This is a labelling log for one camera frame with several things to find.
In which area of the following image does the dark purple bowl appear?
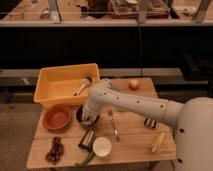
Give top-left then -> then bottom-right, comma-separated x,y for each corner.
76,106 -> 99,126

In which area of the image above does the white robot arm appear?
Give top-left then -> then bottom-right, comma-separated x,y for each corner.
83,79 -> 213,171

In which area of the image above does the orange clay bowl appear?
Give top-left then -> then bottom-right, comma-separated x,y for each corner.
42,105 -> 72,131

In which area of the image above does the dark metal can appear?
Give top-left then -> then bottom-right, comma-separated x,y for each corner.
78,130 -> 95,150

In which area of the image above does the metal fork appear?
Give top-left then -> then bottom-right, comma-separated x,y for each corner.
108,111 -> 120,141

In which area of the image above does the white round lid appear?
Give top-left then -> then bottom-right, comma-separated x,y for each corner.
93,137 -> 112,158

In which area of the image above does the green vegetable toy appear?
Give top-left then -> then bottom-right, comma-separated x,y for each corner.
75,150 -> 95,167

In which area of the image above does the wooden table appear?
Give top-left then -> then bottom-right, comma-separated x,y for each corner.
25,77 -> 177,170

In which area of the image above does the wooden spoon in tub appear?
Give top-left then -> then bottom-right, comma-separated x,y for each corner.
74,77 -> 92,96

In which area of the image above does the yellow plastic tub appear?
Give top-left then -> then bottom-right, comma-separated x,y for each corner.
34,63 -> 100,108

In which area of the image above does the dark grape bunch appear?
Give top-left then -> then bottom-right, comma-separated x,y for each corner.
45,137 -> 64,164

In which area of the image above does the small orange fruit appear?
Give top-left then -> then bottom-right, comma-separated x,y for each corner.
129,79 -> 139,90

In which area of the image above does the striped small block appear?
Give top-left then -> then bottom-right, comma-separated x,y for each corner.
144,118 -> 157,129

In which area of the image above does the yellow corn toy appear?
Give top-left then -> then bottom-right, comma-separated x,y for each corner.
150,133 -> 165,153

